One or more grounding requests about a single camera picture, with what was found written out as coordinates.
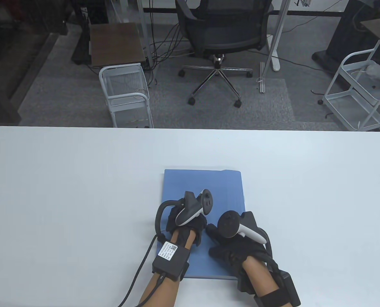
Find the person's left hand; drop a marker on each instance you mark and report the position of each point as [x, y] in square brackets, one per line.
[198, 224]

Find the person's right hand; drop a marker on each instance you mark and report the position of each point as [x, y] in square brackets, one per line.
[231, 249]

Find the person's right forearm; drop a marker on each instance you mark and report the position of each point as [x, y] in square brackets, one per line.
[263, 278]

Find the person's left forearm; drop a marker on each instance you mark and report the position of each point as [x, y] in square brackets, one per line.
[164, 287]

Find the white black handheld controller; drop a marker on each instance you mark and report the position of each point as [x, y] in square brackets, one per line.
[230, 224]
[193, 208]

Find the black wrist battery pack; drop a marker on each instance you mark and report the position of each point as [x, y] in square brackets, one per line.
[289, 284]
[172, 260]

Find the aluminium bar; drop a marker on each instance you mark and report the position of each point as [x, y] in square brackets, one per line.
[262, 76]

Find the black mesh office chair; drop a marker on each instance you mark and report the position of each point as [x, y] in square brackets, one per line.
[223, 28]

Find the brown wooden side table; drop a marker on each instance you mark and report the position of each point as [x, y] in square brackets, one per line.
[116, 41]

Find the white desk leg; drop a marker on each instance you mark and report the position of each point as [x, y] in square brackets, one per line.
[278, 32]

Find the clear plastic bag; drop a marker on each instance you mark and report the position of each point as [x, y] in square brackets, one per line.
[377, 70]

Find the black pedestal desk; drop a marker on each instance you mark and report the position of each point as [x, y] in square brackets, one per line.
[343, 32]

